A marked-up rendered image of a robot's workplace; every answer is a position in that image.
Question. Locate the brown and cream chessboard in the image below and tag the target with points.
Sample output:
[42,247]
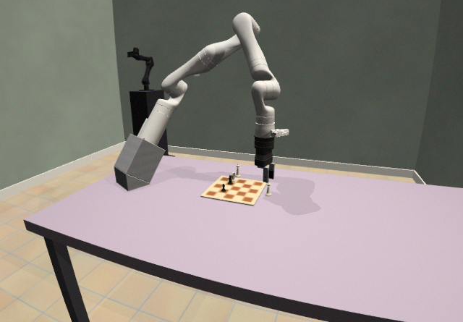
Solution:
[242,191]

